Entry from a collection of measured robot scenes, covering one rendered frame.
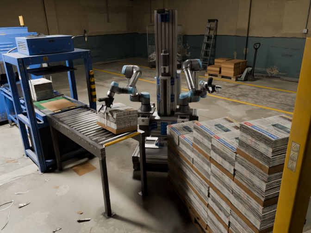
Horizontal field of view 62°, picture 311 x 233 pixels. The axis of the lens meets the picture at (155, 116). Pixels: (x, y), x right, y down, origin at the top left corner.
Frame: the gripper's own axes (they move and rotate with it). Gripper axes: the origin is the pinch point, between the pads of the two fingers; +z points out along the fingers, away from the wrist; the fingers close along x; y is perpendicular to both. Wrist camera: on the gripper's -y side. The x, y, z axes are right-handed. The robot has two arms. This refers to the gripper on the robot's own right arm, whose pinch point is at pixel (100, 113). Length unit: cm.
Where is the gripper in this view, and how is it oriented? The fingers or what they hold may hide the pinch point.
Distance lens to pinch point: 271.1
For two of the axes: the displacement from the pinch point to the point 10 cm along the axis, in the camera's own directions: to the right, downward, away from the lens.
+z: -3.8, 9.2, -0.7
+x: -6.7, -2.3, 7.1
